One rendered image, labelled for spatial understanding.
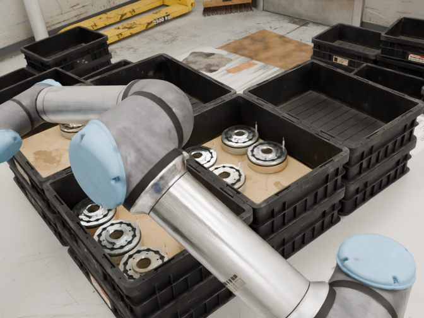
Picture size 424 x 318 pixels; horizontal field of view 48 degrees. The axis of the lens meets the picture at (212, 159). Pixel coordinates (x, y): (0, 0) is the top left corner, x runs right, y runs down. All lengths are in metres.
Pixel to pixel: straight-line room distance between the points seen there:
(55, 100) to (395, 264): 0.67
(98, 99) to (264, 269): 0.43
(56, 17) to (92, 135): 3.99
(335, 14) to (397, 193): 3.03
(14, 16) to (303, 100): 3.28
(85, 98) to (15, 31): 3.58
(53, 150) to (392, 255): 0.99
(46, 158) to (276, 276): 0.90
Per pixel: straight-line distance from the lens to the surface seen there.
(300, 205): 1.11
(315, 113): 1.47
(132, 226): 1.08
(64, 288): 1.22
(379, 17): 4.14
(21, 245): 1.37
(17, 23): 4.48
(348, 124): 1.43
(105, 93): 0.88
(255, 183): 1.19
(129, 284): 0.88
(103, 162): 0.64
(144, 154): 0.66
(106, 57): 2.85
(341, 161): 1.13
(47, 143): 1.49
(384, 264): 0.77
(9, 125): 1.03
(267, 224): 1.05
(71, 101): 0.94
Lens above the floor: 1.59
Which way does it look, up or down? 36 degrees down
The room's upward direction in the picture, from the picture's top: 5 degrees counter-clockwise
